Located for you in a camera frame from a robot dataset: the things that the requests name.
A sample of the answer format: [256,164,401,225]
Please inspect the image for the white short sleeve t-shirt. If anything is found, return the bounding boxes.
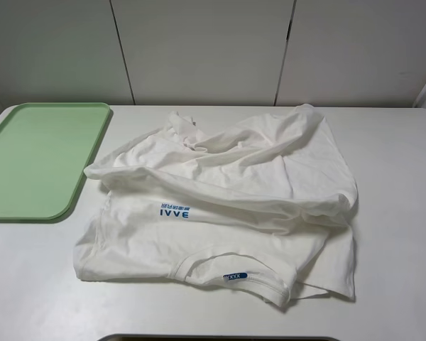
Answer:
[73,104,358,308]

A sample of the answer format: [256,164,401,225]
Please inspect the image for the light green plastic tray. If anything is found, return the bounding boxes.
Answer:
[0,103,111,221]

